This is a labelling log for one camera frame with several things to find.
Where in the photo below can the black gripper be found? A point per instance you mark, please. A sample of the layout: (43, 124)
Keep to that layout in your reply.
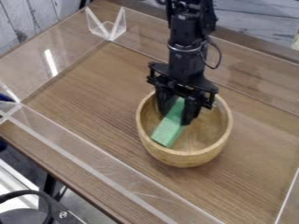
(179, 78)

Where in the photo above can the green rectangular block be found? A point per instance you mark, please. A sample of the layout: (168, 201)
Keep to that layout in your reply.
(170, 128)

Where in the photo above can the clear acrylic corner bracket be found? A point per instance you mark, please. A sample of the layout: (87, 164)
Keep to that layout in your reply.
(107, 30)

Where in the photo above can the blue object at left edge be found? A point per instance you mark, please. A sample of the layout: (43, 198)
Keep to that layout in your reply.
(5, 98)

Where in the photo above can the brown wooden bowl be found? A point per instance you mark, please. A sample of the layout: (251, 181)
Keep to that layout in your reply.
(202, 140)

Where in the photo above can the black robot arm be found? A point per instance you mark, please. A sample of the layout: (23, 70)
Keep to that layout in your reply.
(191, 23)

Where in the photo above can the clear acrylic tray wall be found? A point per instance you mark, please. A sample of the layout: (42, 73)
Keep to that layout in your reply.
(76, 86)

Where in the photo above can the black table leg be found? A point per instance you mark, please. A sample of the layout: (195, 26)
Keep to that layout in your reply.
(50, 184)

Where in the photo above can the black metal base plate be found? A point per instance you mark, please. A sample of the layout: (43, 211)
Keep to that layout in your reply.
(58, 214)

